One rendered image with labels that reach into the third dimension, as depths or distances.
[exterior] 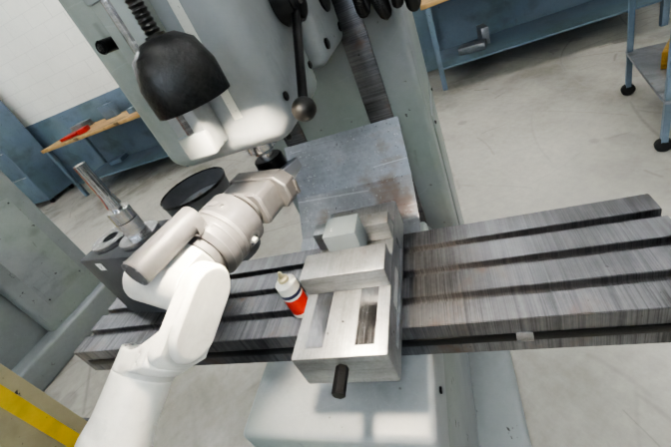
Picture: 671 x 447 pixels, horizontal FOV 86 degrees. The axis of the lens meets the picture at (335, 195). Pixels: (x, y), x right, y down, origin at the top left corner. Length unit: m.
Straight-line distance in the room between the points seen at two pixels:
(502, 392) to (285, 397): 0.84
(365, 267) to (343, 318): 0.09
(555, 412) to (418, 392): 0.99
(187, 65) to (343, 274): 0.40
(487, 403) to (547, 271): 0.79
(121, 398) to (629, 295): 0.64
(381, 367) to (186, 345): 0.27
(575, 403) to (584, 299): 1.01
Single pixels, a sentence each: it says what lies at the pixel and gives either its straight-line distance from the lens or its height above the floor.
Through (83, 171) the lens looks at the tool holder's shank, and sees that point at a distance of 0.85.
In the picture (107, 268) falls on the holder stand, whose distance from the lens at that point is 0.97.
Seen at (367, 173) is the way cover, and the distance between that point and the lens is 0.94.
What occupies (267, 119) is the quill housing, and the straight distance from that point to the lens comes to 0.45.
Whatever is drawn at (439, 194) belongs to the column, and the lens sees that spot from 1.04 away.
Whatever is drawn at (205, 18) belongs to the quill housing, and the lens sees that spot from 0.44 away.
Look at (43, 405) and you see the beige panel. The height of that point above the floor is 0.35.
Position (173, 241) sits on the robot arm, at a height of 1.29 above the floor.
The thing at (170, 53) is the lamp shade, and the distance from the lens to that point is 0.34.
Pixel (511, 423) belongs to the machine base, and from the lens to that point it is 1.38.
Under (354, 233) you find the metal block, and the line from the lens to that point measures 0.61.
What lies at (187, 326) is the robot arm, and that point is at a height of 1.22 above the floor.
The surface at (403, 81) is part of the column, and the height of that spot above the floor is 1.20.
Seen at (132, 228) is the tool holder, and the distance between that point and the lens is 0.88.
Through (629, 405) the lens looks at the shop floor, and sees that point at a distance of 1.65.
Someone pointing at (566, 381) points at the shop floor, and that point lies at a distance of 1.67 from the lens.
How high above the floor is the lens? 1.47
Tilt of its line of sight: 30 degrees down
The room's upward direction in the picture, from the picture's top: 25 degrees counter-clockwise
